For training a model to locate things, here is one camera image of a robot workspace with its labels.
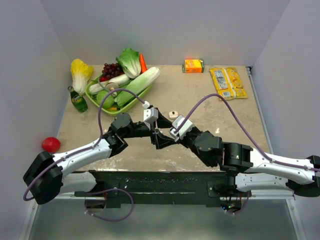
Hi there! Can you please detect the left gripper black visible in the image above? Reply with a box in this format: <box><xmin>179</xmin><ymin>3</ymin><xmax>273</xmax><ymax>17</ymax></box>
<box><xmin>122</xmin><ymin>109</ymin><xmax>176</xmax><ymax>149</ymax></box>

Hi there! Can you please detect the beige earbud charging case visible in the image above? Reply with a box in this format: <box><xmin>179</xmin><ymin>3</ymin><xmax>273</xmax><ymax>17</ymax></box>
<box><xmin>168</xmin><ymin>111</ymin><xmax>179</xmax><ymax>120</ymax></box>

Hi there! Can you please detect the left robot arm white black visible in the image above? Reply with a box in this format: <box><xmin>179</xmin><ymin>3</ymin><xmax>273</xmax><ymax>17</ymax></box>
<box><xmin>22</xmin><ymin>108</ymin><xmax>172</xmax><ymax>205</ymax></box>

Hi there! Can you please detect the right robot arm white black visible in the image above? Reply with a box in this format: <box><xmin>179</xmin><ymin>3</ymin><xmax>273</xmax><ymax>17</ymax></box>
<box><xmin>170</xmin><ymin>127</ymin><xmax>320</xmax><ymax>198</ymax></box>

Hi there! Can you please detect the long green napa cabbage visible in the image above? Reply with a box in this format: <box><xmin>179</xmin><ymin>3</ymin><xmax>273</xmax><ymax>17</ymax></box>
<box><xmin>114</xmin><ymin>66</ymin><xmax>161</xmax><ymax>107</ymax></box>

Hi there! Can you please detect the green plastic basket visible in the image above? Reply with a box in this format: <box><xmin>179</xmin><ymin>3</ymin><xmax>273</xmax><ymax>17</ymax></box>
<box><xmin>85</xmin><ymin>74</ymin><xmax>153</xmax><ymax>117</ymax></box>

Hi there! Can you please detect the round green cabbage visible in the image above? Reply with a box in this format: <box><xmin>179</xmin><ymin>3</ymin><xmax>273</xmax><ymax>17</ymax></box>
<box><xmin>96</xmin><ymin>90</ymin><xmax>115</xmax><ymax>110</ymax></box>

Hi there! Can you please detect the white radish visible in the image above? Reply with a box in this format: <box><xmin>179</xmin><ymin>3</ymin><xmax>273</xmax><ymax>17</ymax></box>
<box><xmin>88</xmin><ymin>74</ymin><xmax>131</xmax><ymax>95</ymax></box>

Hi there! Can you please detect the orange carrot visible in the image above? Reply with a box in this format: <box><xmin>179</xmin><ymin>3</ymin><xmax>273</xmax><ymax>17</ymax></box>
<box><xmin>139</xmin><ymin>53</ymin><xmax>148</xmax><ymax>74</ymax></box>

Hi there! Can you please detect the beige mushroom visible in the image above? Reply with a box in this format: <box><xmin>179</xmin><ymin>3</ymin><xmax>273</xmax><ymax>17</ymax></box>
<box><xmin>104</xmin><ymin>82</ymin><xmax>119</xmax><ymax>92</ymax></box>

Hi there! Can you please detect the yellow snack packet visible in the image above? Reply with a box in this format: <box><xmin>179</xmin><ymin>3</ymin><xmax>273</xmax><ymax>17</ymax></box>
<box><xmin>209</xmin><ymin>67</ymin><xmax>249</xmax><ymax>101</ymax></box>

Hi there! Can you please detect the orange juice box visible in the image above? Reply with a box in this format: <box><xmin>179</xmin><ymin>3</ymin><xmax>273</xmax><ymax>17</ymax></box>
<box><xmin>182</xmin><ymin>59</ymin><xmax>205</xmax><ymax>74</ymax></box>

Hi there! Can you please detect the red chili pepper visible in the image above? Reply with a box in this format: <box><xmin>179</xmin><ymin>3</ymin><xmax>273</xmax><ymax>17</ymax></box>
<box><xmin>99</xmin><ymin>76</ymin><xmax>110</xmax><ymax>82</ymax></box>

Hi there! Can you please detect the green lettuce head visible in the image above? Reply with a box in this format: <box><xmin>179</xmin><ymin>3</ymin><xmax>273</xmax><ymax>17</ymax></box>
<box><xmin>115</xmin><ymin>48</ymin><xmax>141</xmax><ymax>79</ymax></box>

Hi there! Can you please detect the purple grapes bunch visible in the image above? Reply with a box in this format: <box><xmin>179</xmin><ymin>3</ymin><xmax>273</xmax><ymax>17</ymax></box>
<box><xmin>101</xmin><ymin>63</ymin><xmax>124</xmax><ymax>79</ymax></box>

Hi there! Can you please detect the green glass bottle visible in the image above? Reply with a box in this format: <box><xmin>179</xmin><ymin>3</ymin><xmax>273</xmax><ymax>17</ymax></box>
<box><xmin>67</xmin><ymin>86</ymin><xmax>88</xmax><ymax>113</ymax></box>

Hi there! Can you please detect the yellow napa cabbage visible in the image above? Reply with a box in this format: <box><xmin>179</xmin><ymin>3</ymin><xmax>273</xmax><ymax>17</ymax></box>
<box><xmin>70</xmin><ymin>58</ymin><xmax>94</xmax><ymax>95</ymax></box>

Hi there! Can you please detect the red tomato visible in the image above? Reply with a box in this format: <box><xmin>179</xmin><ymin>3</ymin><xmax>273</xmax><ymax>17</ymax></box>
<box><xmin>41</xmin><ymin>137</ymin><xmax>61</xmax><ymax>153</ymax></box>

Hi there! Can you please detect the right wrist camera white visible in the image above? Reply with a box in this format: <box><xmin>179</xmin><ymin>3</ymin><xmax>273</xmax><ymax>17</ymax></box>
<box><xmin>169</xmin><ymin>115</ymin><xmax>195</xmax><ymax>143</ymax></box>

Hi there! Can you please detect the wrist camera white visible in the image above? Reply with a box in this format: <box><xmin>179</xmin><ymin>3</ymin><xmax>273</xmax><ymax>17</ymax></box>
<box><xmin>142</xmin><ymin>101</ymin><xmax>159</xmax><ymax>124</ymax></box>
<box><xmin>169</xmin><ymin>115</ymin><xmax>195</xmax><ymax>143</ymax></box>

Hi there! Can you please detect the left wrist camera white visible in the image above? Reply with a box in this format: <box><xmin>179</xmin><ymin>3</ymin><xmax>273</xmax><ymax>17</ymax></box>
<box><xmin>142</xmin><ymin>101</ymin><xmax>159</xmax><ymax>124</ymax></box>

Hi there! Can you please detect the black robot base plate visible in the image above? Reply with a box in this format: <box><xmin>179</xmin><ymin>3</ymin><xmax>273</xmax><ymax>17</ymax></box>
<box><xmin>73</xmin><ymin>170</ymin><xmax>251</xmax><ymax>210</ymax></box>

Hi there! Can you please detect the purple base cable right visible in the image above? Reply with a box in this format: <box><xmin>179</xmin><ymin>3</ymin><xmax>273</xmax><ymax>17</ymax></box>
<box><xmin>223</xmin><ymin>192</ymin><xmax>252</xmax><ymax>216</ymax></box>

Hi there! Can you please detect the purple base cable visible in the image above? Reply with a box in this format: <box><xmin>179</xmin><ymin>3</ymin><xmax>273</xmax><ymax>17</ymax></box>
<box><xmin>83</xmin><ymin>189</ymin><xmax>135</xmax><ymax>223</ymax></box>
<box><xmin>223</xmin><ymin>192</ymin><xmax>252</xmax><ymax>216</ymax></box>

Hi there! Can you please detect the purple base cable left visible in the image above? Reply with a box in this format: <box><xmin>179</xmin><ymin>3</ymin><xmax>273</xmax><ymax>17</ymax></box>
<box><xmin>83</xmin><ymin>189</ymin><xmax>135</xmax><ymax>223</ymax></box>

